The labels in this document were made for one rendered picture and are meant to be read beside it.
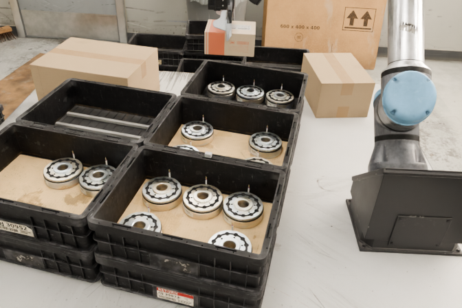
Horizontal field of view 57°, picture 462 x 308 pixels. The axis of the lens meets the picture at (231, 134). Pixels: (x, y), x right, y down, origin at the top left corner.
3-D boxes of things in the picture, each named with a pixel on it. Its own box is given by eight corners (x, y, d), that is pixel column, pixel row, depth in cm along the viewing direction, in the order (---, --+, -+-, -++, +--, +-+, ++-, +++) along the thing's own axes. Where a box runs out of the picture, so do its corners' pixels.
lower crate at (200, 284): (278, 234, 121) (282, 202, 115) (258, 328, 97) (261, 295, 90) (147, 206, 129) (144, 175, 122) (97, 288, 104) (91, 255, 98)
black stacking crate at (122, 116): (179, 124, 147) (177, 95, 140) (144, 177, 123) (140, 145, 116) (75, 107, 154) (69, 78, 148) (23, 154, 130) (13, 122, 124)
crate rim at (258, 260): (285, 177, 110) (287, 170, 109) (265, 269, 86) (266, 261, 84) (141, 151, 117) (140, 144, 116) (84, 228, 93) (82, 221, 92)
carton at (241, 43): (254, 42, 147) (256, 21, 143) (254, 56, 137) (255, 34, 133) (207, 40, 148) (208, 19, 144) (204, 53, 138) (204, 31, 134)
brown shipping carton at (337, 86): (367, 117, 177) (375, 82, 168) (315, 118, 175) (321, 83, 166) (344, 84, 202) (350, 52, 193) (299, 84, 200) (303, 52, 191)
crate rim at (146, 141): (298, 119, 134) (300, 113, 133) (285, 177, 110) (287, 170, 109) (179, 100, 142) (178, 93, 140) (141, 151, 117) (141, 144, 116)
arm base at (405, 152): (420, 177, 120) (419, 142, 122) (434, 172, 106) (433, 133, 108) (364, 175, 123) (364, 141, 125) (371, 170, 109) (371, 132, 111)
